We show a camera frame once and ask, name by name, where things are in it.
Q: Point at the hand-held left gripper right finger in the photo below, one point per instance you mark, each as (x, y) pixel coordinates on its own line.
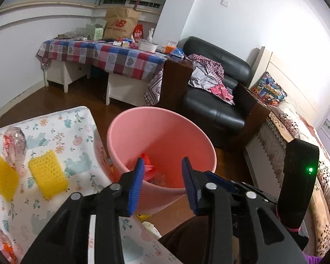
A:
(189, 187)

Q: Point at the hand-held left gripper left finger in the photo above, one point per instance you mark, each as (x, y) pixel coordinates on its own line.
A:
(134, 189)

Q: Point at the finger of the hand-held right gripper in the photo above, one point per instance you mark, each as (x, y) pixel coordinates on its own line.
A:
(222, 183)
(264, 195)

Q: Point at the red foil wrapper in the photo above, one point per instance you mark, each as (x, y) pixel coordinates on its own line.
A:
(149, 165)

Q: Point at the pink plastic bucket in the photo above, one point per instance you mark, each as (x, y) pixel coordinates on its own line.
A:
(165, 137)

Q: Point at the yellow foam fruit net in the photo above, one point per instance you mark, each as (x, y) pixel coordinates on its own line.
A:
(46, 173)
(2, 176)

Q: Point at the clear plastic bag red print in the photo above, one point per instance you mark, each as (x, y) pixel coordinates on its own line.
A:
(13, 143)

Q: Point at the person's brown trouser leg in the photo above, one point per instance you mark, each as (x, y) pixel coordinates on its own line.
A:
(187, 239)

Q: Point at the bed with floral cover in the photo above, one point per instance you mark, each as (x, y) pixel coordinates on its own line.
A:
(291, 126)

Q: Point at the black leather sofa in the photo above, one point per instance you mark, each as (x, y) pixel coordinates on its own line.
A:
(214, 121)

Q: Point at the wooden bedside cabinet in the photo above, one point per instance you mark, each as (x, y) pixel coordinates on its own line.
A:
(253, 115)

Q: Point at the floral tablecloth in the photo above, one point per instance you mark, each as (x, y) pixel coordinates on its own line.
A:
(71, 132)

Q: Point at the pink floral garment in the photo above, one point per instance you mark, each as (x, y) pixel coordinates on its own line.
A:
(221, 92)

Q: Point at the cartoon print pillow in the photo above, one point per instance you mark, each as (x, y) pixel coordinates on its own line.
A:
(269, 89)

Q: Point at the heart print cloth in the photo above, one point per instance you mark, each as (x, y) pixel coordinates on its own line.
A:
(154, 88)

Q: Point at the cream headboard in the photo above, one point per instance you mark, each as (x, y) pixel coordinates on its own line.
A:
(291, 74)

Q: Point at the plaid and grey garment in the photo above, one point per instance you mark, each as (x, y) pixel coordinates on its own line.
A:
(206, 71)

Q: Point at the checkered tablecloth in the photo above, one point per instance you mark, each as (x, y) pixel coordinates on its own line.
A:
(112, 57)

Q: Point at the blue plastic bag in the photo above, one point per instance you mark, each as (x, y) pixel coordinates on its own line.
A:
(177, 52)

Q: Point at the orange tissue box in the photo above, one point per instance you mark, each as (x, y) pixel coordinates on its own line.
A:
(170, 48)

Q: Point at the crumpled clear plastic wrap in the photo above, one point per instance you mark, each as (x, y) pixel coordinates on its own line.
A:
(1, 242)

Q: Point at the white tub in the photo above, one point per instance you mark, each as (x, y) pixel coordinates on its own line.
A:
(147, 46)

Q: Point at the small white box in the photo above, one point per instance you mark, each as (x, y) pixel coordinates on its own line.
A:
(122, 43)

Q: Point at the red packet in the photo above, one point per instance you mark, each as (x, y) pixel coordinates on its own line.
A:
(138, 33)

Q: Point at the light green carton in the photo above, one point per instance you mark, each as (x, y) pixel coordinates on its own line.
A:
(95, 31)

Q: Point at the brown paper bag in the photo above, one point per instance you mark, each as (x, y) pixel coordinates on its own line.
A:
(121, 23)

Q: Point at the white wall socket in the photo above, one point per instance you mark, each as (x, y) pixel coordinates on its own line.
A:
(224, 2)

